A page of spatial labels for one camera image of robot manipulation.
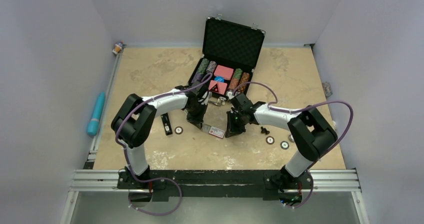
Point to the turquoise cylindrical tool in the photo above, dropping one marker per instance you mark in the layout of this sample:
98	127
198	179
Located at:
94	122

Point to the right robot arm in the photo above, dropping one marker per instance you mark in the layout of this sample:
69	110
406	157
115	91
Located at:
311	132

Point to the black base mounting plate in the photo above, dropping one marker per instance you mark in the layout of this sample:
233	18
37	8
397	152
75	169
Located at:
163	184

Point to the black poker chip case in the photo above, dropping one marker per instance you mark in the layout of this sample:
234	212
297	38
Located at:
230	53

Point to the grey poker chip stack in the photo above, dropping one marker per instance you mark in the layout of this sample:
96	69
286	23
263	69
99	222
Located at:
291	138

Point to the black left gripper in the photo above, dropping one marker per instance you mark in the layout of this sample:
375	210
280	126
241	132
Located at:
198	120

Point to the black stapler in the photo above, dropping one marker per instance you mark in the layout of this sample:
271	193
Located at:
166	124

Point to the orange small bottle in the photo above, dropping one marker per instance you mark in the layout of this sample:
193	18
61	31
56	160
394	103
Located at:
118	47

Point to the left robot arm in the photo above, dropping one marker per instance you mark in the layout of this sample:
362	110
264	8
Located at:
134	120

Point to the green white poker chip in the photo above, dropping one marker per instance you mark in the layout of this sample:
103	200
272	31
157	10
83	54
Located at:
284	145

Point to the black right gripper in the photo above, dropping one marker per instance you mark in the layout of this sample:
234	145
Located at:
231	129

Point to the red white poker chip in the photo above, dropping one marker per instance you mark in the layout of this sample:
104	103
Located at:
270	140

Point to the brown white poker chip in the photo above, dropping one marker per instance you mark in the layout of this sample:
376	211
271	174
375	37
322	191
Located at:
178	130

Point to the black screw knob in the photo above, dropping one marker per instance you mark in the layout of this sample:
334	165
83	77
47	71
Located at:
264	131

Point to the striped object at right wall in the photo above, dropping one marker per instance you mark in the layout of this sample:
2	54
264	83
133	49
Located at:
327	89

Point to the red white staple box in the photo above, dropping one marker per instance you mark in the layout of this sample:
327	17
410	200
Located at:
213	131

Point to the aluminium frame rail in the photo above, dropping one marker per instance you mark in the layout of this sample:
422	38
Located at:
325	180

